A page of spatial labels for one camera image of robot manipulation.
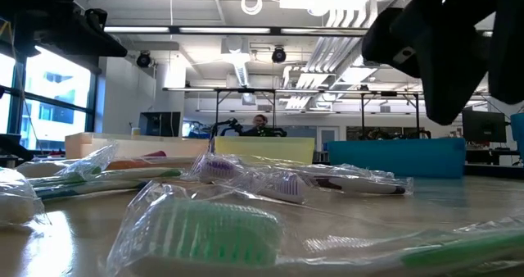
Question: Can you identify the wrapped orange toothbrush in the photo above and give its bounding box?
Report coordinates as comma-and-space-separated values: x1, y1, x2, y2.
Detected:
16, 155, 198, 179

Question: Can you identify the small blue plastic bin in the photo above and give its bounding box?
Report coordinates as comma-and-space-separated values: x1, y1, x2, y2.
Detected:
509, 112, 524, 163

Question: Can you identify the pile of wrapped toothbrushes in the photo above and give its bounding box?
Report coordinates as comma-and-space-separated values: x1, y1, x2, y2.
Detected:
233, 170, 309, 206

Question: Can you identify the wrapped white toothbrush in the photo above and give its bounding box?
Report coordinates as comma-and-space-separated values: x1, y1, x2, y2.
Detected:
0, 166, 51, 229

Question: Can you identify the black computer monitor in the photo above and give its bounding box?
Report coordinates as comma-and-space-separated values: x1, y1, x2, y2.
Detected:
462, 109, 508, 143
138, 111, 182, 138

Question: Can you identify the white cable coil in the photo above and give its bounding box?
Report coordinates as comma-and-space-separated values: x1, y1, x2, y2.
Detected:
240, 0, 264, 16

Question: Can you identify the black workstation frame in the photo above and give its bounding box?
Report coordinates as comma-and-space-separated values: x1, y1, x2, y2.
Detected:
359, 90, 422, 141
213, 87, 278, 139

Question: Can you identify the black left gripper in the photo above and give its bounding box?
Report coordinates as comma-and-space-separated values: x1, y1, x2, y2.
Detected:
0, 5, 129, 59

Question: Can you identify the person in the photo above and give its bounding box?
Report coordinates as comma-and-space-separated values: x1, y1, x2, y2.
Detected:
240, 113, 288, 138

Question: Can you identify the large blue plastic bin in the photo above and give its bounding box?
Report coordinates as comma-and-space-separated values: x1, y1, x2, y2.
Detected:
326, 137, 467, 179

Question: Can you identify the orange plastic bin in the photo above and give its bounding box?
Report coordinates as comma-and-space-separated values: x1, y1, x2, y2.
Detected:
64, 131, 210, 160

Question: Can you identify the wrapped blue toothbrush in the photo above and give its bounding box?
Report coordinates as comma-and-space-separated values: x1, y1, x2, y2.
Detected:
34, 179, 151, 202

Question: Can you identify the yellow plastic bin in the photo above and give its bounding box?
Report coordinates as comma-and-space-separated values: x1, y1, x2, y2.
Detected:
214, 135, 316, 166

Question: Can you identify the wrapped purple toothbrush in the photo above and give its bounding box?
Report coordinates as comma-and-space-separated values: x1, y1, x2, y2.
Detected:
182, 152, 246, 184
302, 164, 414, 196

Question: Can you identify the long ceiling light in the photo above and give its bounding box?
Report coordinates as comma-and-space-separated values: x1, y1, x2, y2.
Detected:
178, 25, 272, 34

